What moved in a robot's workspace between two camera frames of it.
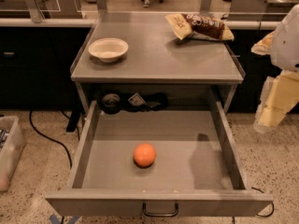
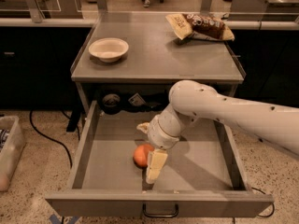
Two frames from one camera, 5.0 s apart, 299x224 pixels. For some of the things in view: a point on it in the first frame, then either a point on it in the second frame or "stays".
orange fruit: x=144 y=156 stays
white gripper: x=286 y=46 to x=159 y=136
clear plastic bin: x=11 y=147 stays
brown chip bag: x=198 y=26 stays
